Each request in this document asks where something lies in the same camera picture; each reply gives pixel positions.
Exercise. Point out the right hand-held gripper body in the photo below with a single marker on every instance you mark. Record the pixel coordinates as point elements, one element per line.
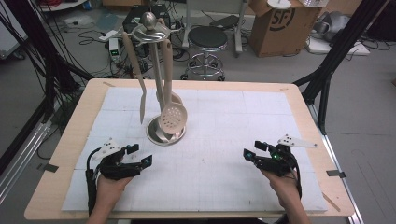
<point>280,165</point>

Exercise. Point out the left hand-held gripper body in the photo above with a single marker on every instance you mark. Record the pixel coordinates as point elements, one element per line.
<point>118,171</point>

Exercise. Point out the beige perforated skimmer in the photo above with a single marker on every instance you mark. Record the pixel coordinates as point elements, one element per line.
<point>172,119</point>

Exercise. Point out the beige slotted spatula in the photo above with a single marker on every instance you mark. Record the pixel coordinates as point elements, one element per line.
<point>177,99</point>

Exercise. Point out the metal utensil stand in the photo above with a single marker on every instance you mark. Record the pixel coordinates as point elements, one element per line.
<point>156,68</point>

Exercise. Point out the beige solid spatula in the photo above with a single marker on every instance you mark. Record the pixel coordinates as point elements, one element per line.
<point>134,62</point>

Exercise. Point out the person's left hand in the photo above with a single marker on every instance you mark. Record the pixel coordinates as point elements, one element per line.
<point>112,194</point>

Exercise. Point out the person's right hand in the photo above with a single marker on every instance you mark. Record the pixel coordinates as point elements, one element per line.
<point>286,191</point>

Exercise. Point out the black tape piece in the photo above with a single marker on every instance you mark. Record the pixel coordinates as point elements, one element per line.
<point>336,173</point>
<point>49,168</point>

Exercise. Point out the white gridded mat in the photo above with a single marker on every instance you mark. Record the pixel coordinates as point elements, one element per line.
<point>218,105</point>

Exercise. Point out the brown tape strip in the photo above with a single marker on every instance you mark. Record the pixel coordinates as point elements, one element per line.
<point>331,202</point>

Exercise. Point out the white device green display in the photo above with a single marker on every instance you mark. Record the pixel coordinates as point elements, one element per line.
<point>114,49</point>

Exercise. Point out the cardboard box round logo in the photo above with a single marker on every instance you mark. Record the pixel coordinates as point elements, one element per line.
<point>280,40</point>

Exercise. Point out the white power strip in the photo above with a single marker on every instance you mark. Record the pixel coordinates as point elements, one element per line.
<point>108,35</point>

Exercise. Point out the black round stool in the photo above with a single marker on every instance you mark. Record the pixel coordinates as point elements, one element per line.
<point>207,37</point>

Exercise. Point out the white flat board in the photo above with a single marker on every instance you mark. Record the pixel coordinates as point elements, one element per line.
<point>337,49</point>

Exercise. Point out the black flat device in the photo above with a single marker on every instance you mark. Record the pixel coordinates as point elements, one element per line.
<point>224,21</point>

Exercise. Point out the black computer tower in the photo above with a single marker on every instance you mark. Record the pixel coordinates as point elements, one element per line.
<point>130,15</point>

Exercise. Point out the grey machine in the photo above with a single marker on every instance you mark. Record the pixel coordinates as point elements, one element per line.
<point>333,25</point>

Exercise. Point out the white round disc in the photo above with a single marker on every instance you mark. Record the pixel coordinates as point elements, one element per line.
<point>278,3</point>

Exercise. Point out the round white table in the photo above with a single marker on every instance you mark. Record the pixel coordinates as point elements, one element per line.
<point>59,4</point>

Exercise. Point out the grey cabinet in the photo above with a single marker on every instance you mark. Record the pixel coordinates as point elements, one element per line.
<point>9,40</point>

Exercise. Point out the aluminium rail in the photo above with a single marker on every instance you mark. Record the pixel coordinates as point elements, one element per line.
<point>21,157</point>
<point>339,174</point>

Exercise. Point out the black frame post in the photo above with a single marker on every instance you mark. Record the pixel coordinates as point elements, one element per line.
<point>342,40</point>
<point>31,37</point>

